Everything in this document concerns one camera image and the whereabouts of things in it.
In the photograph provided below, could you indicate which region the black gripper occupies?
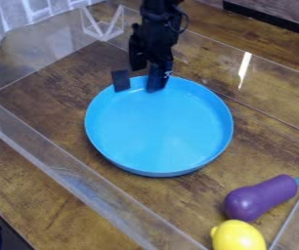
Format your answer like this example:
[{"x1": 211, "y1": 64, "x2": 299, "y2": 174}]
[{"x1": 129, "y1": 9, "x2": 184, "y2": 93}]

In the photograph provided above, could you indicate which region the white patterned curtain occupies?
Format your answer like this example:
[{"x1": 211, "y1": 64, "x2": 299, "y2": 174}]
[{"x1": 0, "y1": 0, "x2": 104, "y2": 46}]

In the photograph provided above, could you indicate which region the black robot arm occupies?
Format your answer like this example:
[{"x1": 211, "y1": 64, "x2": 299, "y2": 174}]
[{"x1": 129, "y1": 0, "x2": 187, "y2": 93}]

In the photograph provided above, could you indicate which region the purple toy eggplant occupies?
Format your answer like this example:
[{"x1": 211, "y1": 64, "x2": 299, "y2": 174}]
[{"x1": 223, "y1": 174, "x2": 299, "y2": 222}]

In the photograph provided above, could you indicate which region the clear acrylic enclosure wall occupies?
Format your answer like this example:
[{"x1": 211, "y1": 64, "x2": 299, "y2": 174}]
[{"x1": 0, "y1": 2, "x2": 299, "y2": 250}]

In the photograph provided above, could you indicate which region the yellow toy lemon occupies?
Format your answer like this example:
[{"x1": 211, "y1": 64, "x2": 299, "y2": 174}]
[{"x1": 209, "y1": 220, "x2": 268, "y2": 250}]

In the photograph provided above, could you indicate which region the small black tab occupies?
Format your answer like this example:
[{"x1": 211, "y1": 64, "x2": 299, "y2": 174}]
[{"x1": 112, "y1": 70, "x2": 131, "y2": 92}]

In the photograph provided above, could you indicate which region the blue round plate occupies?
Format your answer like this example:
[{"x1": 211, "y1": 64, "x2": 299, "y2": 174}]
[{"x1": 85, "y1": 76, "x2": 234, "y2": 178}]

